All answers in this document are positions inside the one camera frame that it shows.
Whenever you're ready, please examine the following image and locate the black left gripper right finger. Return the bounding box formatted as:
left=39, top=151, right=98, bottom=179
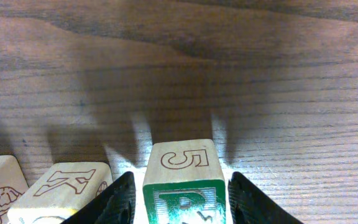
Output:
left=227, top=172, right=303, bottom=224

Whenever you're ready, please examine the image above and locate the green R letter block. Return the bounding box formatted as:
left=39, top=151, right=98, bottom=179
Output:
left=142, top=139, right=226, bottom=223

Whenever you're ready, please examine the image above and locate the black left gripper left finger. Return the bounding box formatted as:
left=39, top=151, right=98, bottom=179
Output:
left=62, top=172, right=136, bottom=224

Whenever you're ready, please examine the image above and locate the yellow O block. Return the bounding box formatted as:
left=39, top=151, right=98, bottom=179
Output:
left=7, top=162, right=112, bottom=224

